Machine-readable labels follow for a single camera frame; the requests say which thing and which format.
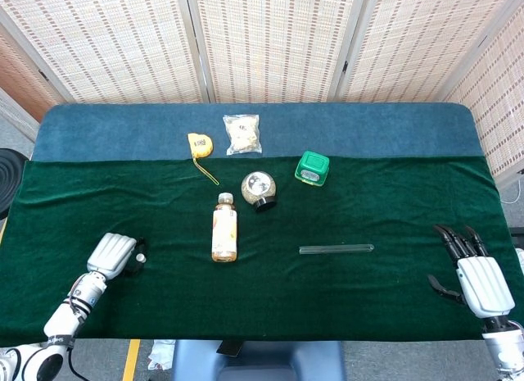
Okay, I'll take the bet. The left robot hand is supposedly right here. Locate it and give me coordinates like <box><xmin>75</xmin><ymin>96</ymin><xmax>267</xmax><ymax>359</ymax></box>
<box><xmin>85</xmin><ymin>232</ymin><xmax>150</xmax><ymax>280</ymax></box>

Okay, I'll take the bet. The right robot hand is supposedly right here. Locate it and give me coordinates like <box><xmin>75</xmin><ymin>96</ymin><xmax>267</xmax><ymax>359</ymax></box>
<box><xmin>427</xmin><ymin>224</ymin><xmax>516</xmax><ymax>319</ymax></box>

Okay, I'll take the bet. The clear glass test tube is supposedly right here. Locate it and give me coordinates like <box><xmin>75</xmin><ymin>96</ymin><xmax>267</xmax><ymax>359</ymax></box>
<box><xmin>299</xmin><ymin>243</ymin><xmax>375</xmax><ymax>256</ymax></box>

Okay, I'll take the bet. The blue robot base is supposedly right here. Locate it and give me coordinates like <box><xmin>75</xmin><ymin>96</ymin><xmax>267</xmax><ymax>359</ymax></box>
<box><xmin>170</xmin><ymin>339</ymin><xmax>348</xmax><ymax>381</ymax></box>

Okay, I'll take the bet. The white crumpled cloth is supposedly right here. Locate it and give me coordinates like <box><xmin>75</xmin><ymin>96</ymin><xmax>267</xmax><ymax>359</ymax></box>
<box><xmin>147</xmin><ymin>338</ymin><xmax>177</xmax><ymax>372</ymax></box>

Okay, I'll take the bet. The orange juice bottle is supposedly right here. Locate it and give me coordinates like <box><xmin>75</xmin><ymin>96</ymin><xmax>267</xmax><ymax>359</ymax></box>
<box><xmin>210</xmin><ymin>193</ymin><xmax>239</xmax><ymax>263</ymax></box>

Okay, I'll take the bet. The dark green velvet cloth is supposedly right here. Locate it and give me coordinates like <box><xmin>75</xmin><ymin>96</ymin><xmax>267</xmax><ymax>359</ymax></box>
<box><xmin>0</xmin><ymin>155</ymin><xmax>524</xmax><ymax>342</ymax></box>

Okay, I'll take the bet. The blue table cover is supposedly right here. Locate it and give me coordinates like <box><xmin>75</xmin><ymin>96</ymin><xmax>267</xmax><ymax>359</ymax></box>
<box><xmin>31</xmin><ymin>102</ymin><xmax>485</xmax><ymax>163</ymax></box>

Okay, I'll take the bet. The black round ribbed object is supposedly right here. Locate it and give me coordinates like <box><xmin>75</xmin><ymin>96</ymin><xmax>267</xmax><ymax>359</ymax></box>
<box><xmin>0</xmin><ymin>147</ymin><xmax>28</xmax><ymax>218</ymax></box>

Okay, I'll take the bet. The yellow tape measure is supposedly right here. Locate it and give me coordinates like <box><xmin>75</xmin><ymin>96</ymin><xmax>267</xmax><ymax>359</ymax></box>
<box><xmin>187</xmin><ymin>132</ymin><xmax>220</xmax><ymax>187</ymax></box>

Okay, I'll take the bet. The small black flat object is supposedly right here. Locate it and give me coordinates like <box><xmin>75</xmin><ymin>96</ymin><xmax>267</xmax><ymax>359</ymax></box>
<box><xmin>216</xmin><ymin>340</ymin><xmax>245</xmax><ymax>356</ymax></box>

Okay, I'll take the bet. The round glass jar black lid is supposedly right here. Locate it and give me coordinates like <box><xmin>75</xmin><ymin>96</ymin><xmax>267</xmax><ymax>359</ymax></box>
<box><xmin>240</xmin><ymin>171</ymin><xmax>278</xmax><ymax>213</ymax></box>

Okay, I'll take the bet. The clear plastic snack bag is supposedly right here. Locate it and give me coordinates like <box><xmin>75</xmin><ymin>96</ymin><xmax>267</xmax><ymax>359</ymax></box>
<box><xmin>222</xmin><ymin>114</ymin><xmax>264</xmax><ymax>156</ymax></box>

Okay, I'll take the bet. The woven folding screen panel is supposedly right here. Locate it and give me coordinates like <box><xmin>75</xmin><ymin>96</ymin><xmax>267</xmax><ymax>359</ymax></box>
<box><xmin>335</xmin><ymin>0</ymin><xmax>524</xmax><ymax>103</ymax></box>
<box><xmin>441</xmin><ymin>3</ymin><xmax>524</xmax><ymax>184</ymax></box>
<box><xmin>186</xmin><ymin>0</ymin><xmax>369</xmax><ymax>104</ymax></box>
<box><xmin>0</xmin><ymin>0</ymin><xmax>206</xmax><ymax>104</ymax></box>
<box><xmin>0</xmin><ymin>22</ymin><xmax>66</xmax><ymax>122</ymax></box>

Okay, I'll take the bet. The green plastic box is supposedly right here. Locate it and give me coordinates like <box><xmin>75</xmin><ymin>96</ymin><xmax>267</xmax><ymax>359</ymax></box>
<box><xmin>293</xmin><ymin>150</ymin><xmax>331</xmax><ymax>187</ymax></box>

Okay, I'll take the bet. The thin white cable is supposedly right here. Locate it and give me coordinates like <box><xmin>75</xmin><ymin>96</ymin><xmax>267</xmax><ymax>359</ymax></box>
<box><xmin>499</xmin><ymin>187</ymin><xmax>524</xmax><ymax>204</ymax></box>

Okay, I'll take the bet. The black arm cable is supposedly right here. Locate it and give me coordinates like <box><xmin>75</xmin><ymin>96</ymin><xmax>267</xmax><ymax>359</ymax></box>
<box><xmin>66</xmin><ymin>346</ymin><xmax>85</xmax><ymax>381</ymax></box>

